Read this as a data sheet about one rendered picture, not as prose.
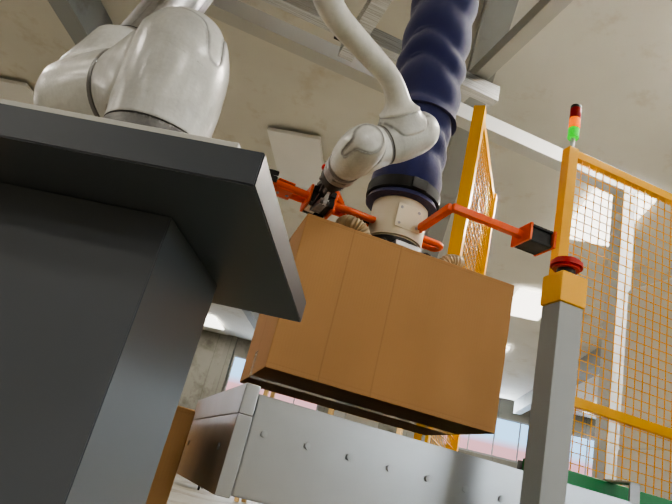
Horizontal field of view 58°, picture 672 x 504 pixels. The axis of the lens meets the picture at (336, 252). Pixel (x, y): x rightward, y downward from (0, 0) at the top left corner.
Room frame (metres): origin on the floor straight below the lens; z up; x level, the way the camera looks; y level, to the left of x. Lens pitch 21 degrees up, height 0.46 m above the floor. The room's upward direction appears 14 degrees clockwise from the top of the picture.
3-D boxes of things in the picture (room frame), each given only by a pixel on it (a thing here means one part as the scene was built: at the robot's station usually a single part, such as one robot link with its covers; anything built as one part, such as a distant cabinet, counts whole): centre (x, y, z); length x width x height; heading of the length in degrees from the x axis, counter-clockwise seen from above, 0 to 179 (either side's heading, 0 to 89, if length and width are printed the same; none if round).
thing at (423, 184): (1.65, -0.16, 1.32); 0.23 x 0.23 x 0.04
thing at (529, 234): (1.47, -0.52, 1.21); 0.09 x 0.08 x 0.05; 15
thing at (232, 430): (1.54, 0.18, 0.48); 0.70 x 0.03 x 0.15; 15
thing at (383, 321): (1.64, -0.16, 0.88); 0.60 x 0.40 x 0.40; 102
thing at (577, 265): (1.21, -0.50, 1.02); 0.07 x 0.07 x 0.04
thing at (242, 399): (1.54, 0.18, 0.58); 0.70 x 0.03 x 0.06; 15
